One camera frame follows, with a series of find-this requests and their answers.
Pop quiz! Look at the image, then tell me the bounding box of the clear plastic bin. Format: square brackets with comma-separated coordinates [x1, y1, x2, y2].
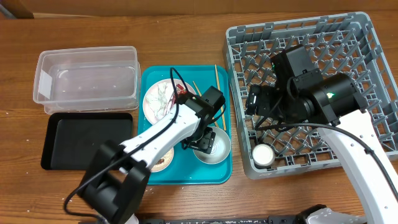
[32, 46, 141, 114]

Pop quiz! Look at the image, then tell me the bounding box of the wooden chopstick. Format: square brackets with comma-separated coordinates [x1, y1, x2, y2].
[215, 64, 226, 131]
[192, 81, 219, 128]

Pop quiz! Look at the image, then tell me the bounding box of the grey bowl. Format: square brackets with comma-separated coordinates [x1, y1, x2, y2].
[193, 127, 231, 164]

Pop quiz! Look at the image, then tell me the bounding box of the grey dish rack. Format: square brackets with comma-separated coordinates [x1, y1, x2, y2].
[223, 12, 397, 179]

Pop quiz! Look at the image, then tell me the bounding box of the teal plastic tray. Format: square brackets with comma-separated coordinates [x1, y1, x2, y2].
[137, 65, 233, 185]

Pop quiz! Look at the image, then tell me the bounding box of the white napkin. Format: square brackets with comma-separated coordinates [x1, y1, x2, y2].
[145, 82, 172, 121]

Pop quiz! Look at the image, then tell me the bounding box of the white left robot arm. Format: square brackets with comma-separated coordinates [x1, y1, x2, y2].
[63, 86, 226, 224]

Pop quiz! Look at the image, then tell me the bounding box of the red snack wrapper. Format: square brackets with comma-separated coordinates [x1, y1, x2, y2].
[169, 84, 187, 106]

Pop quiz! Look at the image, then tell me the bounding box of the white cup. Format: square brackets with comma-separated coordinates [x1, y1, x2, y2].
[252, 144, 275, 168]

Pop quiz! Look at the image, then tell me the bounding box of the black tray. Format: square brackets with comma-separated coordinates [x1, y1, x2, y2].
[40, 113, 133, 170]

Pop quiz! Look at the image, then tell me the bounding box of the large white plate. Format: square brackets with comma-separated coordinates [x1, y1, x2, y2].
[142, 78, 197, 126]

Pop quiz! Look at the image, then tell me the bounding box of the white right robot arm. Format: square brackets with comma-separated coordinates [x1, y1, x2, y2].
[246, 44, 397, 223]

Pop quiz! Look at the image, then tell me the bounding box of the small pink bowl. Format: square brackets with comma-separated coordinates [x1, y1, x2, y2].
[151, 148, 174, 172]

